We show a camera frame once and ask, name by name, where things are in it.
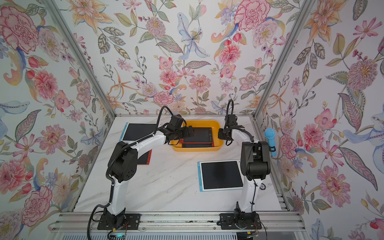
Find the yellow storage box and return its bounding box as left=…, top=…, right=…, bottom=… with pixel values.
left=170, top=119, right=225, bottom=152

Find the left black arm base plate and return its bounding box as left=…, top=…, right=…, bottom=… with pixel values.
left=97, top=214, right=141, bottom=231

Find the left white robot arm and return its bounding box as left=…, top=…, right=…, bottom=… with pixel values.
left=103, top=115, right=194, bottom=226

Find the left black corrugated cable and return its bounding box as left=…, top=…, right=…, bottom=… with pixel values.
left=86, top=203, right=110, bottom=240

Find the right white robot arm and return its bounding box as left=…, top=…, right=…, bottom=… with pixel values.
left=218, top=114, right=271, bottom=224

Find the red writing tablet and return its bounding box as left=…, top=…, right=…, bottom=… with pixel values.
left=137, top=151, right=152, bottom=165
left=180, top=128, right=214, bottom=148

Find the aluminium front rail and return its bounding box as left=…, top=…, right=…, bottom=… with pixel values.
left=48, top=211, right=306, bottom=233

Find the blue microphone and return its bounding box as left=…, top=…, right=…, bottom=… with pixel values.
left=265, top=128, right=277, bottom=158

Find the blue-edged writing tablet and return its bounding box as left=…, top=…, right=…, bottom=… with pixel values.
left=197, top=160, right=244, bottom=192
left=120, top=123, right=157, bottom=142

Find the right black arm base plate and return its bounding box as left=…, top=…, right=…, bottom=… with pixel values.
left=217, top=212, right=263, bottom=231

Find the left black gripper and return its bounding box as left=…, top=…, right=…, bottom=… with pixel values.
left=173, top=123, right=196, bottom=142

